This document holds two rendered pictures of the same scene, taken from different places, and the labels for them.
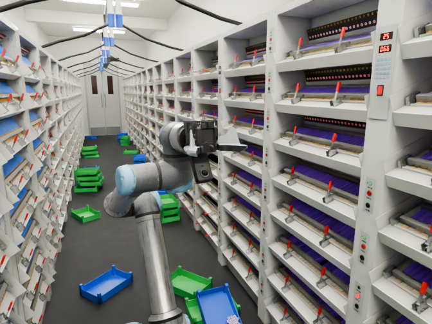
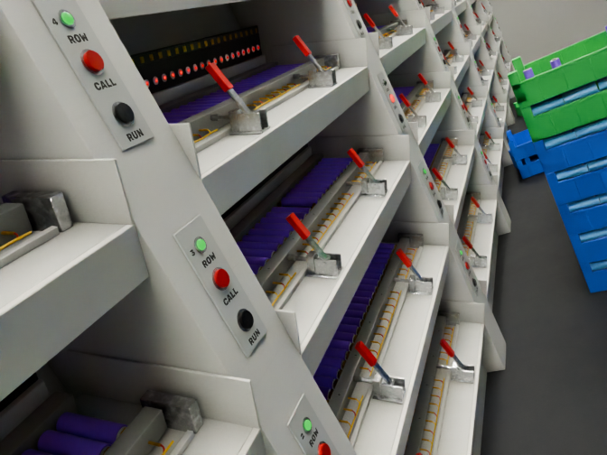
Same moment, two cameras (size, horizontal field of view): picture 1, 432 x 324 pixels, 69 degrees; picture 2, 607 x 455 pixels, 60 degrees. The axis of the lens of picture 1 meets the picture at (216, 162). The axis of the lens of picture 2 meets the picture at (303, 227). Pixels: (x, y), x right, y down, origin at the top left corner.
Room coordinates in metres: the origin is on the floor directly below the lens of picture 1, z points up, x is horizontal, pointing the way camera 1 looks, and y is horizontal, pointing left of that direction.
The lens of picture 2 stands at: (1.88, 0.11, 0.75)
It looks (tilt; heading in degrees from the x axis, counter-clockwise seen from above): 14 degrees down; 231
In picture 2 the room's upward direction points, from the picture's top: 28 degrees counter-clockwise
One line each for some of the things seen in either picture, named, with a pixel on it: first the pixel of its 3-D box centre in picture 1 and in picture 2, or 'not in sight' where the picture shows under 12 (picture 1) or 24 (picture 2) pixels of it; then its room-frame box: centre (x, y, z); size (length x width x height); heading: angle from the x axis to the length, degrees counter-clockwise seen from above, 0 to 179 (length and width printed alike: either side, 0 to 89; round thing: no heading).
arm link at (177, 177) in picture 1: (175, 172); not in sight; (0.99, 0.13, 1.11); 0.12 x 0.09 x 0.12; 116
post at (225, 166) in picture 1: (232, 156); not in sight; (2.37, -0.13, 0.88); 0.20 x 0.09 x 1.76; 110
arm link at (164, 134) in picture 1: (177, 137); not in sight; (0.99, 0.12, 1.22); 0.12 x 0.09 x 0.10; 26
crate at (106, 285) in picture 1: (107, 283); not in sight; (2.00, 0.77, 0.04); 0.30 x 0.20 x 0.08; 149
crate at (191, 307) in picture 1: (211, 307); not in sight; (1.74, 0.02, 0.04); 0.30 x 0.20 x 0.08; 110
